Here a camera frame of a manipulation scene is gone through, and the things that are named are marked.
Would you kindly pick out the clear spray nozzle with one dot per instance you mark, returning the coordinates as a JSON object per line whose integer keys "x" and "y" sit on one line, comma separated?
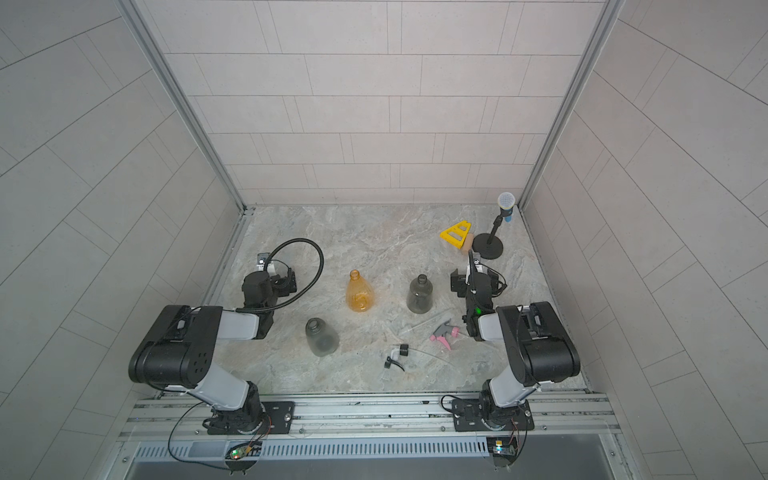
{"x": 431, "y": 321}

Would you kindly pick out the microphone on black stand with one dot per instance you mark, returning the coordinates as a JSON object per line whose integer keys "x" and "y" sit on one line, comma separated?
{"x": 487, "y": 245}

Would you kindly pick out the pink grey spray nozzle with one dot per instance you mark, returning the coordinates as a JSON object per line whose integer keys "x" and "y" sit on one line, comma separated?
{"x": 444, "y": 333}

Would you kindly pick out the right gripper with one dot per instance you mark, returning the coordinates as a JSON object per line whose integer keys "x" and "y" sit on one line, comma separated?
{"x": 464, "y": 283}

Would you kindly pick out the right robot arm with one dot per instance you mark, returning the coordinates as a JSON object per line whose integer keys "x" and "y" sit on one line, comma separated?
{"x": 538, "y": 350}

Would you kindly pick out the orange plastic bottle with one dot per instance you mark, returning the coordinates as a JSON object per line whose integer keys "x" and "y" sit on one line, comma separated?
{"x": 359, "y": 294}

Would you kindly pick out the black white spray nozzle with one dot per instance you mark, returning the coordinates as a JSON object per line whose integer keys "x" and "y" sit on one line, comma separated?
{"x": 393, "y": 359}

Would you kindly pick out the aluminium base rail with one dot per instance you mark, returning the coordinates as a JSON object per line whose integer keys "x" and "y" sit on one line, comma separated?
{"x": 358, "y": 426}

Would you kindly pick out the yellow triangle block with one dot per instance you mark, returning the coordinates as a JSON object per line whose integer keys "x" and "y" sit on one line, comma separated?
{"x": 457, "y": 234}

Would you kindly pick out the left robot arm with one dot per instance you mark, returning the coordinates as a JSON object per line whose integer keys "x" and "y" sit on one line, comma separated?
{"x": 176, "y": 355}

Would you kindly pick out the dark grey bottle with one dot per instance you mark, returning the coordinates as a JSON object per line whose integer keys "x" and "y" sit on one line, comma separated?
{"x": 420, "y": 296}

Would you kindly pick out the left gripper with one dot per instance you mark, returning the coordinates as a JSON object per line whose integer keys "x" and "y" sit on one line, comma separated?
{"x": 283, "y": 284}

